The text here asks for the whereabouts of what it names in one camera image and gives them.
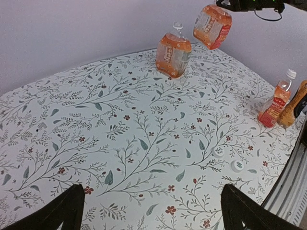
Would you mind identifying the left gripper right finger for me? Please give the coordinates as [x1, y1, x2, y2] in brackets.
[221, 184, 300, 230]

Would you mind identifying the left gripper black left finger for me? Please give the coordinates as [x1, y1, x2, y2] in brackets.
[5, 184, 85, 230]

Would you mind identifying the white bottle cap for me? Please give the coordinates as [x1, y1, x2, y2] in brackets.
[230, 160, 244, 173]
[212, 146, 225, 159]

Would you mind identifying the orange tea bottle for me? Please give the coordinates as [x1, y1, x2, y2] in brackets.
[193, 4, 232, 50]
[258, 69, 296, 128]
[155, 22, 191, 79]

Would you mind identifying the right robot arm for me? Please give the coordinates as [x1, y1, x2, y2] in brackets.
[214, 0, 307, 22]

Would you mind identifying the dark label orange bottle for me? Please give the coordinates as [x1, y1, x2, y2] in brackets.
[277, 80, 307, 129]

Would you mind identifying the floral patterned table mat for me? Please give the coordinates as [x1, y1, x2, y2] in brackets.
[0, 44, 305, 230]

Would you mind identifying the aluminium front rail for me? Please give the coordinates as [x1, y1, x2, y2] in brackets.
[261, 125, 307, 226]

